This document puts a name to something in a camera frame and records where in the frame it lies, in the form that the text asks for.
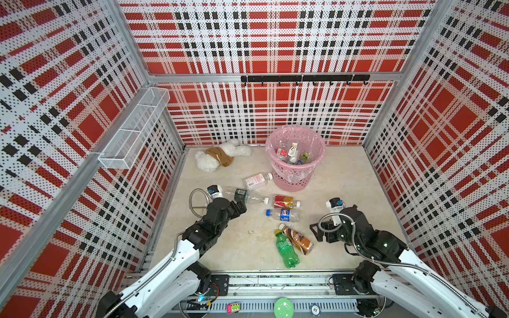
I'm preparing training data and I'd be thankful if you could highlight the brown label drink bottle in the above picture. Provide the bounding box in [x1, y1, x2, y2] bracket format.
[278, 224, 314, 255]

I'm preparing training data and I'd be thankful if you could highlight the black wall hook rail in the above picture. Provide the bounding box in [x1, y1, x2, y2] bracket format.
[241, 74, 371, 83]

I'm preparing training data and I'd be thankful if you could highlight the large pale green bottle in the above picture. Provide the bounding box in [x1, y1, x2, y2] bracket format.
[297, 152, 310, 165]

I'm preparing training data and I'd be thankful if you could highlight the clear bottle pink label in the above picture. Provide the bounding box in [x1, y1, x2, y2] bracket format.
[245, 172, 273, 190]

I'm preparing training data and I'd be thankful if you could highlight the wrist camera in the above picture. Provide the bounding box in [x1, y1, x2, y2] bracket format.
[326, 197, 345, 226]
[207, 185, 224, 200]

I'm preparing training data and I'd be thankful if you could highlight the clear bottle green label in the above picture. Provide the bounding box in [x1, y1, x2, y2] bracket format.
[223, 187, 270, 204]

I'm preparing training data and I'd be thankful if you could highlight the pepsi label clear bottle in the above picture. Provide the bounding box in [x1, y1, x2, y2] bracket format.
[265, 208, 300, 223]

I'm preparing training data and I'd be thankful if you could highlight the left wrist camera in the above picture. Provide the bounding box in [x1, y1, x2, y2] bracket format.
[207, 185, 224, 200]

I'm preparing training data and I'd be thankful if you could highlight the white label tea bottle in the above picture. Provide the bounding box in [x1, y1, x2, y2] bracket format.
[287, 142, 299, 164]

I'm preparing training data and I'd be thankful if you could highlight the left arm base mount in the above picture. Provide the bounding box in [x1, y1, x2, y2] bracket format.
[185, 262, 229, 311]

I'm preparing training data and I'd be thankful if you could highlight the green round button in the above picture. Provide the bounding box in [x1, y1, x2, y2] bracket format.
[273, 298, 294, 318]

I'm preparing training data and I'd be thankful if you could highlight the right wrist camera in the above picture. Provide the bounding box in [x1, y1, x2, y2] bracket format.
[326, 197, 345, 226]

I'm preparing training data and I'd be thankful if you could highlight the green soda bottle left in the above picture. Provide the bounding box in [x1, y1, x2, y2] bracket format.
[274, 230, 300, 268]

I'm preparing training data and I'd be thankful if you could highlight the white plush toy brown scarf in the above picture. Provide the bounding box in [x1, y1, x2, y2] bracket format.
[195, 139, 252, 172]

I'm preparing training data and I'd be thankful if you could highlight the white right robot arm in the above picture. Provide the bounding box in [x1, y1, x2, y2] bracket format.
[310, 205, 507, 317]

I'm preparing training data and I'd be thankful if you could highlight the pink small device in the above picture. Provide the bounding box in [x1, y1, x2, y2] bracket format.
[227, 302, 241, 315]

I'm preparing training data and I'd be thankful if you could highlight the white wire mesh shelf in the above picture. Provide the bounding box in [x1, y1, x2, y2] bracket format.
[99, 87, 170, 170]

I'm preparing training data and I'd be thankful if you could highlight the pink perforated waste bin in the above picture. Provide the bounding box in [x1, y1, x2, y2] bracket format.
[265, 125, 327, 193]

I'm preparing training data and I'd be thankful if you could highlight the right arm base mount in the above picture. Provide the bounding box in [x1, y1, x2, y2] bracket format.
[330, 260, 387, 317]

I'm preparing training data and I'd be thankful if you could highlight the red yellow label bottle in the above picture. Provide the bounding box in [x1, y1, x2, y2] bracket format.
[273, 195, 301, 209]

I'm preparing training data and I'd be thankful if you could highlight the clear plastic bin liner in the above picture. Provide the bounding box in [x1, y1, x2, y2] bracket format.
[265, 125, 327, 184]

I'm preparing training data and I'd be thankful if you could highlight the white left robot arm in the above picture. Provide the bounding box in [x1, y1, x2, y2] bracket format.
[95, 192, 247, 317]

